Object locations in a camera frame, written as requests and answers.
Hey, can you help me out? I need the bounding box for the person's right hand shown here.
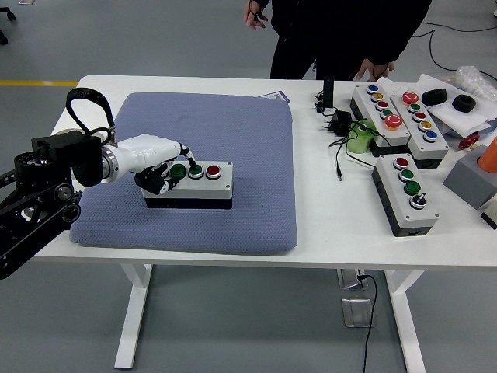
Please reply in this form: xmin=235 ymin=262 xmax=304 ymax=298
xmin=243 ymin=0 xmax=269 ymax=30

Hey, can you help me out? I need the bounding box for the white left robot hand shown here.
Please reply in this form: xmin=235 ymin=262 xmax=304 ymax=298
xmin=116 ymin=134 xmax=197 ymax=195

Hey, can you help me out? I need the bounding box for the person's left hand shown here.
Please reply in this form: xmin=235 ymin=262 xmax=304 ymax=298
xmin=356 ymin=58 xmax=396 ymax=82

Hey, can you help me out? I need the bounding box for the grey four-button control box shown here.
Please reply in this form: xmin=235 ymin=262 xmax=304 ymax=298
xmin=140 ymin=159 xmax=235 ymax=211
xmin=371 ymin=153 xmax=440 ymax=238

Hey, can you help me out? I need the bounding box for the grey five-button control box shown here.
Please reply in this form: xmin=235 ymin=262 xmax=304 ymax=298
xmin=389 ymin=91 xmax=450 ymax=170
xmin=349 ymin=82 xmax=412 ymax=157

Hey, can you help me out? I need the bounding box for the small white paper sheet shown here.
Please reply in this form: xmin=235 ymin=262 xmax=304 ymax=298
xmin=375 ymin=76 xmax=408 ymax=96

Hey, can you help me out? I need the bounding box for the black upright rectangular device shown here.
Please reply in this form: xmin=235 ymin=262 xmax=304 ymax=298
xmin=322 ymin=76 xmax=335 ymax=109

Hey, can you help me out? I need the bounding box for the person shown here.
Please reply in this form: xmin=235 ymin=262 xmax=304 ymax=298
xmin=269 ymin=0 xmax=433 ymax=82

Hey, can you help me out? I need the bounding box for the black power adapter plug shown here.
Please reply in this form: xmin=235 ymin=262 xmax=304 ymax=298
xmin=320 ymin=110 xmax=353 ymax=137

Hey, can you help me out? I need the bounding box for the green plastic cylinder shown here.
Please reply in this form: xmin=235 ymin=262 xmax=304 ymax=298
xmin=346 ymin=120 xmax=377 ymax=154

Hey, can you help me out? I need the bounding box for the purple-edged label card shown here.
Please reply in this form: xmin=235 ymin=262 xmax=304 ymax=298
xmin=259 ymin=91 xmax=291 ymax=103

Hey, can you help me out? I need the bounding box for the large white paper sheet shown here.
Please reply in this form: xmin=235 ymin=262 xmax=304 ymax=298
xmin=415 ymin=73 xmax=497 ymax=139

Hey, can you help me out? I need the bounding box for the clear bubble wrap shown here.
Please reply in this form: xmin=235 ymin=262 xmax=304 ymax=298
xmin=454 ymin=64 xmax=497 ymax=103

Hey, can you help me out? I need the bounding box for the blue-grey padded mat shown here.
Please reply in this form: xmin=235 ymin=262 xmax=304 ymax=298
xmin=68 ymin=92 xmax=298 ymax=256

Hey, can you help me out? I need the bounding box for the red knob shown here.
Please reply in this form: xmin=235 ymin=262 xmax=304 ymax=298
xmin=457 ymin=131 xmax=482 ymax=152

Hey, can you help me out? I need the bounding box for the yellow floor tape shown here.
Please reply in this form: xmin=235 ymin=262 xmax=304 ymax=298
xmin=0 ymin=80 xmax=80 ymax=87

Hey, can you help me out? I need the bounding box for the grey block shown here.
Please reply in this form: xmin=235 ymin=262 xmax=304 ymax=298
xmin=442 ymin=144 xmax=497 ymax=211

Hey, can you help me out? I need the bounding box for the orange cylinder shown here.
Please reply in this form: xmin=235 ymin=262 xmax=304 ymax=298
xmin=477 ymin=136 xmax=497 ymax=175

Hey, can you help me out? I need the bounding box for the white table leg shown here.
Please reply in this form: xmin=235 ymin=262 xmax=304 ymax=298
xmin=384 ymin=270 xmax=427 ymax=373
xmin=113 ymin=263 xmax=153 ymax=370

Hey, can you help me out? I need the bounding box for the black office chair base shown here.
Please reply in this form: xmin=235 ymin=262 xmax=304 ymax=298
xmin=0 ymin=8 xmax=16 ymax=46

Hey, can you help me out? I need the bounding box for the small white box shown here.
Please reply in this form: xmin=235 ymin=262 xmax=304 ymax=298
xmin=479 ymin=193 xmax=497 ymax=230

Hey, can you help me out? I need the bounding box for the long black floor cable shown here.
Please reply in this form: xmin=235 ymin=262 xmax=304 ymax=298
xmin=409 ymin=21 xmax=497 ymax=73

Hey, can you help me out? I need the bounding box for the black foam ring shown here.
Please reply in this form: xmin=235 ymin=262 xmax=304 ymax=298
xmin=451 ymin=94 xmax=477 ymax=113
xmin=421 ymin=88 xmax=448 ymax=106

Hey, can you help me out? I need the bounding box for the black adapter cord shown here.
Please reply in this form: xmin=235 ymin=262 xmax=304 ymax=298
xmin=328 ymin=120 xmax=393 ymax=182

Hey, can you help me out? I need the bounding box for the small metal floor bracket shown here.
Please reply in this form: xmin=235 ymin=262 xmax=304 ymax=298
xmin=336 ymin=268 xmax=370 ymax=291

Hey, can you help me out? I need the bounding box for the black floor power cable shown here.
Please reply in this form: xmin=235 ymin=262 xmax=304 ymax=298
xmin=356 ymin=274 xmax=378 ymax=373

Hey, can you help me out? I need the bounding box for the large metal floor bracket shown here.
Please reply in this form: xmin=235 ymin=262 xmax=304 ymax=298
xmin=341 ymin=297 xmax=377 ymax=329

